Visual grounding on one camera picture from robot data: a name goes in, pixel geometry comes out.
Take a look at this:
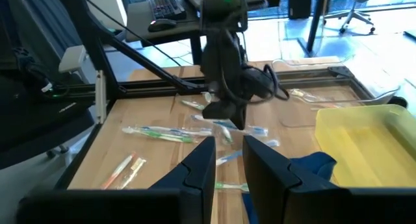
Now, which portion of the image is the black computer mouse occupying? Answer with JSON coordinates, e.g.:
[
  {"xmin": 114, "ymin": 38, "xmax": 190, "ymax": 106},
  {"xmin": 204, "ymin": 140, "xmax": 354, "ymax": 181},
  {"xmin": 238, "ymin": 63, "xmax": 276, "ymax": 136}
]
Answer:
[{"xmin": 147, "ymin": 18, "xmax": 178, "ymax": 33}]

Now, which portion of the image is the blue plastic scoop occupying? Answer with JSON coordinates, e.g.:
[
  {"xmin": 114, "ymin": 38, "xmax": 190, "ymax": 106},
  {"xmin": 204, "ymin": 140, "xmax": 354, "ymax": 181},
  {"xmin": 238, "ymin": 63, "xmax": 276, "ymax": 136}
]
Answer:
[{"xmin": 241, "ymin": 151, "xmax": 338, "ymax": 224}]

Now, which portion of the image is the yellow plastic bin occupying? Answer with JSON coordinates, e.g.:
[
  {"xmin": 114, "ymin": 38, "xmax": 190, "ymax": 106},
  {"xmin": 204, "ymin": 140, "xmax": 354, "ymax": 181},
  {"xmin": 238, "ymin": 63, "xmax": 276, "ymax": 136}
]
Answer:
[{"xmin": 313, "ymin": 103, "xmax": 416, "ymax": 189}]

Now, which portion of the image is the backlit keyboard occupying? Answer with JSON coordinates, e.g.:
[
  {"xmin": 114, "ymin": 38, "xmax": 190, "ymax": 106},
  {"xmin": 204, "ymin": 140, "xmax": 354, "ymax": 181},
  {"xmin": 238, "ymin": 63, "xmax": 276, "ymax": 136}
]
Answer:
[{"xmin": 148, "ymin": 0, "xmax": 187, "ymax": 21}]

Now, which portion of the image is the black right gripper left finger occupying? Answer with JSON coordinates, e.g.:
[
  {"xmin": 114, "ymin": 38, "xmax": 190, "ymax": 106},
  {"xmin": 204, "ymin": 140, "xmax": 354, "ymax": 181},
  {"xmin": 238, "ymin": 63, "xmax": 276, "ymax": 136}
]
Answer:
[{"xmin": 149, "ymin": 136, "xmax": 216, "ymax": 224}]

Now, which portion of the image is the black computer tower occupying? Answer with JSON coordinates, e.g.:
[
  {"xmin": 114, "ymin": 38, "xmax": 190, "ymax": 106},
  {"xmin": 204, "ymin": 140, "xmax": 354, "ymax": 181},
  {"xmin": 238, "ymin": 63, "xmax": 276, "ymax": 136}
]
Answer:
[{"xmin": 287, "ymin": 0, "xmax": 314, "ymax": 21}]

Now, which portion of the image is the black desk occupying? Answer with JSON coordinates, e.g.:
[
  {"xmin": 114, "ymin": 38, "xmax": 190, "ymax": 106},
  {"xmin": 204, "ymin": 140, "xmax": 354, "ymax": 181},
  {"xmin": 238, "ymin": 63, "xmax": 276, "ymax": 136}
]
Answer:
[{"xmin": 124, "ymin": 0, "xmax": 293, "ymax": 66}]

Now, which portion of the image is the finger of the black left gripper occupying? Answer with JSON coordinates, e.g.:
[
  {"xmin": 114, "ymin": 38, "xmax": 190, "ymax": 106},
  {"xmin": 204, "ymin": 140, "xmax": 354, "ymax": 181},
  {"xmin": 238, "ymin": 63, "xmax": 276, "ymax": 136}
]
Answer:
[
  {"xmin": 232, "ymin": 103, "xmax": 247, "ymax": 131},
  {"xmin": 201, "ymin": 102, "xmax": 237, "ymax": 119}
]

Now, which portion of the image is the office chair with star base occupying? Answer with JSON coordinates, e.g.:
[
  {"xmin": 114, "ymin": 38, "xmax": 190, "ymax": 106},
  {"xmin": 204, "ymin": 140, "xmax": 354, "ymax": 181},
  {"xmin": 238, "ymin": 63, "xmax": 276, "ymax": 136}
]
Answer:
[{"xmin": 324, "ymin": 0, "xmax": 387, "ymax": 36}]

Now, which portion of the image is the silver frame bracket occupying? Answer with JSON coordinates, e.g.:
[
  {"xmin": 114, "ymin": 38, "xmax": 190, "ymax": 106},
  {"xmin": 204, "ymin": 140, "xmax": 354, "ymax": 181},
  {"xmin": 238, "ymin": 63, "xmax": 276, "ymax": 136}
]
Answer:
[{"xmin": 94, "ymin": 69, "xmax": 107, "ymax": 125}]

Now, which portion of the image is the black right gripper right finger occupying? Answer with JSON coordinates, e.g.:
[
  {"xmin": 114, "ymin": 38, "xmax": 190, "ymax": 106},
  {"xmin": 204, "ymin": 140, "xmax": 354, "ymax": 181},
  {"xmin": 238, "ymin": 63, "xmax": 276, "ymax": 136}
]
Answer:
[{"xmin": 242, "ymin": 135, "xmax": 350, "ymax": 224}]

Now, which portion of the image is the clear plastic bin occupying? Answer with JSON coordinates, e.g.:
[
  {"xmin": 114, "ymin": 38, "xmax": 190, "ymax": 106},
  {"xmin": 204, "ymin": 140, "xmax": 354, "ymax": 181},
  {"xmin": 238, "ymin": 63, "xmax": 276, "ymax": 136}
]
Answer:
[{"xmin": 271, "ymin": 54, "xmax": 401, "ymax": 105}]

